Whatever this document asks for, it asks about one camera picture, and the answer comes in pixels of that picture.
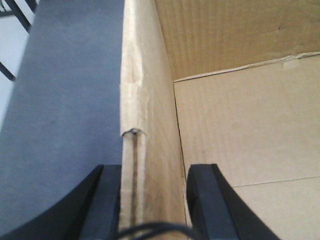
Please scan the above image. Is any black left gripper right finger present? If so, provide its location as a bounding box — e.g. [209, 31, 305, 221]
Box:
[186, 164, 279, 240]

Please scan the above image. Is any brown cardboard carton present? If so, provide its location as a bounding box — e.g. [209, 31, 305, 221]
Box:
[119, 0, 320, 240]

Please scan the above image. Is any dark grey conveyor belt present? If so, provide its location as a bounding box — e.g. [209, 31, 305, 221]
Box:
[0, 0, 124, 235]

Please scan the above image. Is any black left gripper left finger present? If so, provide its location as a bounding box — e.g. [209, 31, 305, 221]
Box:
[1, 164, 121, 240]

